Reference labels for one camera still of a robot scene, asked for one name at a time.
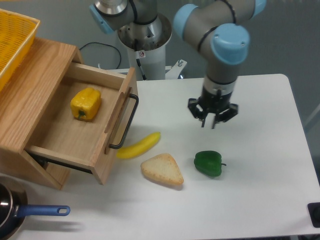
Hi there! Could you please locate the black object at table edge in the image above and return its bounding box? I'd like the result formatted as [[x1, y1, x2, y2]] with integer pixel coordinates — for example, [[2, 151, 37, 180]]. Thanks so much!
[[307, 202, 320, 228]]

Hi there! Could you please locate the black cable on floor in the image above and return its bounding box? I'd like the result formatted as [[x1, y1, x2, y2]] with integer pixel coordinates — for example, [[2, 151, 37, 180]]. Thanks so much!
[[79, 41, 122, 70]]

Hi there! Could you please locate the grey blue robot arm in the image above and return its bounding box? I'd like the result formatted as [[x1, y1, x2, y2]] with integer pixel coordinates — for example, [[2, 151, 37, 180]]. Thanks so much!
[[89, 0, 266, 124]]

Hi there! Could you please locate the wooden top drawer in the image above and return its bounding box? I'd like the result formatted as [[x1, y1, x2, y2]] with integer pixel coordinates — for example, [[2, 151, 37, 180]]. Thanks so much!
[[25, 63, 139, 185]]

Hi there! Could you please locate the wooden drawer cabinet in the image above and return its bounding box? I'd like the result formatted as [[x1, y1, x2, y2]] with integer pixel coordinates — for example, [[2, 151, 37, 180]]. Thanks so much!
[[0, 37, 83, 190]]

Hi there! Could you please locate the yellow plastic basket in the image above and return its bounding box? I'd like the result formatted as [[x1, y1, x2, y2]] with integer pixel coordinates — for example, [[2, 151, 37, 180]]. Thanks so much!
[[0, 9, 41, 89]]

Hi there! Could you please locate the green bell pepper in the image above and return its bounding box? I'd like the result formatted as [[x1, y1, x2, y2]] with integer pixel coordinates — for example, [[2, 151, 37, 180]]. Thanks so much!
[[193, 150, 226, 178]]

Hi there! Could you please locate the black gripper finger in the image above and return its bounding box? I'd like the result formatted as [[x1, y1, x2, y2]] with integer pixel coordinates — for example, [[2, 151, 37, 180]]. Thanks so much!
[[211, 103, 239, 129], [187, 98, 207, 128]]

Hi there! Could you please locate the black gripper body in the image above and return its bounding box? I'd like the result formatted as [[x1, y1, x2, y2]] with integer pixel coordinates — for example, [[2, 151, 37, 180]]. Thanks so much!
[[198, 85, 233, 114]]

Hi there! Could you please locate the blue handled frying pan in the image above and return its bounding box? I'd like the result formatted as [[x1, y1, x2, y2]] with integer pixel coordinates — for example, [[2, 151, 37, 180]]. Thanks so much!
[[0, 184, 71, 239]]

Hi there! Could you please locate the triangular bread slice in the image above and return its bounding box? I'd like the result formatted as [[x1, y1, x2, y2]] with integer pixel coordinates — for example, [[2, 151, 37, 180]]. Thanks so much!
[[140, 153, 184, 186]]

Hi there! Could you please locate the yellow banana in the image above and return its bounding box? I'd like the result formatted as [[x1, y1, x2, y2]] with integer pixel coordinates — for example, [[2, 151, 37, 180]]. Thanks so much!
[[116, 132, 161, 159]]

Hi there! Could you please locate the yellow bell pepper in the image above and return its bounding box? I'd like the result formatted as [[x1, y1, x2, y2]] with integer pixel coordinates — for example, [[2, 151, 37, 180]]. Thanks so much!
[[70, 87, 102, 121]]

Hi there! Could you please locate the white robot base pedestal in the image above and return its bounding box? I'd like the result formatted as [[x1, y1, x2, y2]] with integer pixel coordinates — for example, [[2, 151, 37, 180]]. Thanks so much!
[[117, 13, 188, 81]]

